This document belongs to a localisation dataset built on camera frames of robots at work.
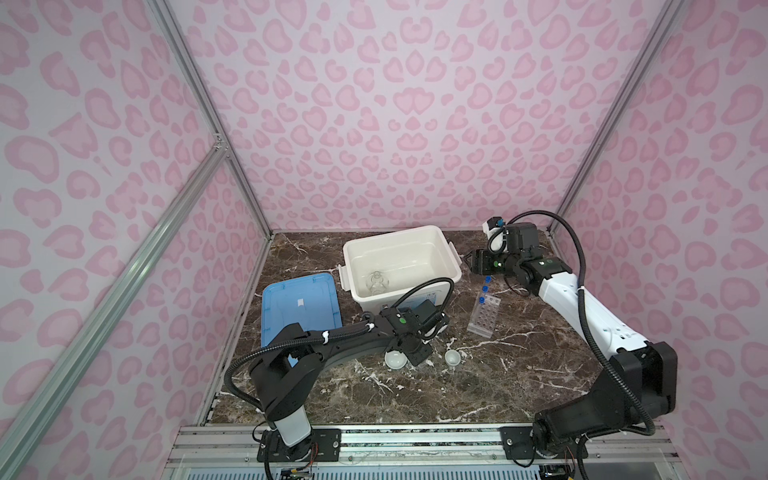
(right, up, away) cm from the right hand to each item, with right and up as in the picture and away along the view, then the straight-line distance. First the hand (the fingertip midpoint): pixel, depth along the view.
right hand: (477, 253), depth 83 cm
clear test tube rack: (+5, -20, +11) cm, 23 cm away
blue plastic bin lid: (-51, -16, +16) cm, 56 cm away
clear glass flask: (-29, -10, +17) cm, 35 cm away
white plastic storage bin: (-28, -5, +21) cm, 35 cm away
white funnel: (-23, -30, +2) cm, 38 cm away
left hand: (-15, -25, 0) cm, 29 cm away
